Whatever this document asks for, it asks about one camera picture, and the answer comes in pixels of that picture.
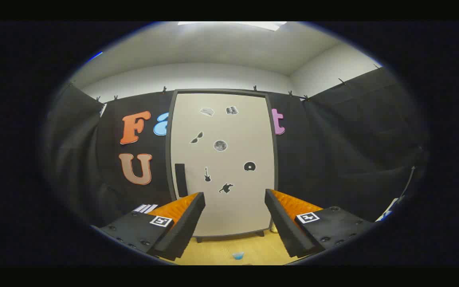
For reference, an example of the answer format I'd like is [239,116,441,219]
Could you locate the black desk stand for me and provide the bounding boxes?
[398,166,416,204]

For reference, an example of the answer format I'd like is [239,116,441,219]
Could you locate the black backdrop cloth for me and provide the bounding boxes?
[44,68,429,228]

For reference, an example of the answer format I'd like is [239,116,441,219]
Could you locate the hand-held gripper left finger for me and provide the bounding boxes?
[99,192,206,261]

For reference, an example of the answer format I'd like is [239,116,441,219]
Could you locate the ceiling light panel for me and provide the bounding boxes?
[178,21,287,31]

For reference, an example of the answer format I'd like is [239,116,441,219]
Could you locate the white side table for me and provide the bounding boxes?
[375,197,399,222]

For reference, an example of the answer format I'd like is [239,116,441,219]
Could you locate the grey cabinet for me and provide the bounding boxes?
[165,88,280,243]

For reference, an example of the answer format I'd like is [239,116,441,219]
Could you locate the black door handle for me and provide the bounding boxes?
[175,163,188,198]

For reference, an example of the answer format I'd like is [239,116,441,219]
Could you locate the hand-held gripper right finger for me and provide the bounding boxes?
[264,189,374,258]

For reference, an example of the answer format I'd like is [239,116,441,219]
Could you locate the beige cabinet door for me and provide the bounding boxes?
[171,93,275,238]

